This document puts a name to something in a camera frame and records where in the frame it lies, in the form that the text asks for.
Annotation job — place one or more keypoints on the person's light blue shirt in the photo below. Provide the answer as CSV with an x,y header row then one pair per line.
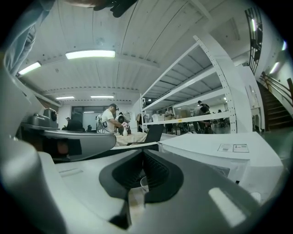
x,y
21,43

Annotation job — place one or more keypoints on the small white vase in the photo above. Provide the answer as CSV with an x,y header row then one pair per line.
x,y
125,132

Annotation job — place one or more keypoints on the white ornate side table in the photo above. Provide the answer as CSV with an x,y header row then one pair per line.
x,y
256,116

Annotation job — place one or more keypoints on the black metal railing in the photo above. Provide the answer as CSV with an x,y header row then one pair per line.
x,y
253,43

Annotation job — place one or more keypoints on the brown cardboard box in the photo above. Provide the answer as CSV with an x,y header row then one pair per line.
x,y
184,112

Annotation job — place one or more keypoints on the white microwave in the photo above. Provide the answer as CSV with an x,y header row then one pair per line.
x,y
206,141

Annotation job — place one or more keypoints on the black head-worn camera mount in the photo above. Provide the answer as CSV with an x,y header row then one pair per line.
x,y
121,6

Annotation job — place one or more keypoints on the table with beige cloth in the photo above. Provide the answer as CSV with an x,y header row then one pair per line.
x,y
132,138

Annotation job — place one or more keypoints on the black office chair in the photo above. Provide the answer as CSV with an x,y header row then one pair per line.
x,y
154,133

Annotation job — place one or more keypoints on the brown wooden staircase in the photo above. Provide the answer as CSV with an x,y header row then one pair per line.
x,y
274,109

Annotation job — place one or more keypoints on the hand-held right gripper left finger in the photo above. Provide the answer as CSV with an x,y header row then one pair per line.
x,y
87,189

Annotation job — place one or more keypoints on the long ceiling light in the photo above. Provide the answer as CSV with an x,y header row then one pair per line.
x,y
29,68
65,98
102,97
90,54

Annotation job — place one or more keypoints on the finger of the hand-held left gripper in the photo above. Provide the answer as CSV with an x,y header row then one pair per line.
x,y
91,141

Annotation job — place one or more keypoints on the clear glass cup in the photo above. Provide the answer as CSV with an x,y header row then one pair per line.
x,y
144,184

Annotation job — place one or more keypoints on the person's left hand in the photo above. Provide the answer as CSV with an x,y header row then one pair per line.
x,y
62,147

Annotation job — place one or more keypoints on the white metal shelving rack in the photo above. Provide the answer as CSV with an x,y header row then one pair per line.
x,y
183,68

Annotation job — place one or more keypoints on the dark glass partition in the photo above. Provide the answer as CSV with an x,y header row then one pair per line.
x,y
91,116

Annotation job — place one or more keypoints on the wall strip light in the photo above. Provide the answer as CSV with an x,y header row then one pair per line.
x,y
284,45
274,67

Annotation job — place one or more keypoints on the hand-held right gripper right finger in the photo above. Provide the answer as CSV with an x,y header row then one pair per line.
x,y
194,205

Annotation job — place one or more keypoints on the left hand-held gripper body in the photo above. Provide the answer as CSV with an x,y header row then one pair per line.
x,y
34,118

